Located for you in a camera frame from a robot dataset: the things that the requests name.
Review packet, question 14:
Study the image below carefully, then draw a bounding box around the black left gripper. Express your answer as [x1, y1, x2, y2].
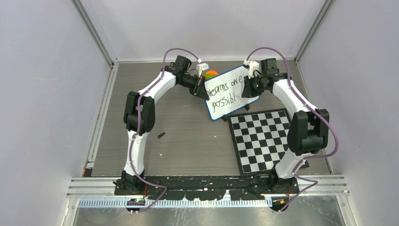
[179, 74, 210, 101]

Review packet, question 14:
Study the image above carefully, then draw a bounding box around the blue framed whiteboard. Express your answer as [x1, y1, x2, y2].
[205, 66, 260, 121]

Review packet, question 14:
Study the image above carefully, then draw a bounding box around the black marker cap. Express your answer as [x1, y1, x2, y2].
[157, 132, 166, 138]

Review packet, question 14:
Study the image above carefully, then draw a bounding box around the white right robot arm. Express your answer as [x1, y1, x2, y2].
[241, 58, 329, 193]

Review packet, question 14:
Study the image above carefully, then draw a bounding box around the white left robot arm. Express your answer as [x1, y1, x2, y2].
[116, 56, 209, 195]

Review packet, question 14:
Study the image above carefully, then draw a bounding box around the orange green round object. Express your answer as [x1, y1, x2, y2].
[204, 71, 219, 80]

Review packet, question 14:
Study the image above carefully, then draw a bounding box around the black white checkerboard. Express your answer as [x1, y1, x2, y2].
[227, 108, 291, 176]

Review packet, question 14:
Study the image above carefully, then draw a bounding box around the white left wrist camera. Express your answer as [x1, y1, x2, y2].
[196, 59, 209, 77]

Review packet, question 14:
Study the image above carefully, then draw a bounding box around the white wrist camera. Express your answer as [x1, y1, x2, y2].
[243, 60, 260, 79]
[196, 59, 209, 77]

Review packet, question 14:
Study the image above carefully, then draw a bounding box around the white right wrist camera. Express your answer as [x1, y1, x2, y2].
[243, 60, 260, 79]

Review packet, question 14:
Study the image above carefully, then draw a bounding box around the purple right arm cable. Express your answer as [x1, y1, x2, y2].
[246, 47, 340, 213]

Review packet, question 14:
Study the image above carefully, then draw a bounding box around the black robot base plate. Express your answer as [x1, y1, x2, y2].
[113, 174, 299, 201]

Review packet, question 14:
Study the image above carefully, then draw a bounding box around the aluminium right frame post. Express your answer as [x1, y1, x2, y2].
[294, 0, 335, 65]

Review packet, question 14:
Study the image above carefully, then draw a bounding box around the aluminium frame post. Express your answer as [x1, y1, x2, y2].
[72, 0, 118, 68]
[294, 0, 335, 65]

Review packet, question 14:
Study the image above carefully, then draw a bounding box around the aluminium front frame rail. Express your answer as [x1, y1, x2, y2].
[67, 175, 350, 211]

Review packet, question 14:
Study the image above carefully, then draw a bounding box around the aluminium left frame post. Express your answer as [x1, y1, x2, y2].
[72, 0, 118, 68]

